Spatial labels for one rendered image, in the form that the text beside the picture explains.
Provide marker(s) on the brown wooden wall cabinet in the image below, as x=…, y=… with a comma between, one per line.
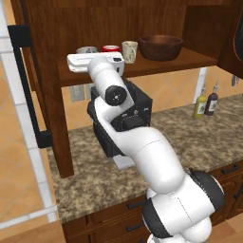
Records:
x=95, y=22

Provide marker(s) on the brown wooden cabinet door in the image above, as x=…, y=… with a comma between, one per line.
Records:
x=52, y=104
x=232, y=38

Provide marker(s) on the black coffee machine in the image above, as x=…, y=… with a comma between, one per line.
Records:
x=140, y=104

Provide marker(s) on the cream patterned mug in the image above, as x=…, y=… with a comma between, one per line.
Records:
x=129, y=52

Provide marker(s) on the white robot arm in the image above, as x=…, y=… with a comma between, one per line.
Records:
x=158, y=158

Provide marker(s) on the yellow-green bottle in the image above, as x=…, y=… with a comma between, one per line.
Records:
x=200, y=107

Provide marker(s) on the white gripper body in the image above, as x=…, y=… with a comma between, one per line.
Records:
x=79, y=61

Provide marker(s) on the dark red bottle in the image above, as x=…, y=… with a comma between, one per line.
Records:
x=211, y=106

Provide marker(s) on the red and white cup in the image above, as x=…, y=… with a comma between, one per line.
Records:
x=110, y=48

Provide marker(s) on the brown wooden bowl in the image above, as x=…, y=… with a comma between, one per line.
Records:
x=160, y=47

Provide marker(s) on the grey wall outlet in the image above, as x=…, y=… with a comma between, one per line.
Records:
x=77, y=93

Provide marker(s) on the brown wooden drawer front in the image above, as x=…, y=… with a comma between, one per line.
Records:
x=228, y=178
x=107, y=212
x=110, y=232

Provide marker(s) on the white framed door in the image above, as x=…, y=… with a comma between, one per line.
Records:
x=19, y=177

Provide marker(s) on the hanging kitchen utensils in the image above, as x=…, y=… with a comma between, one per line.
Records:
x=234, y=79

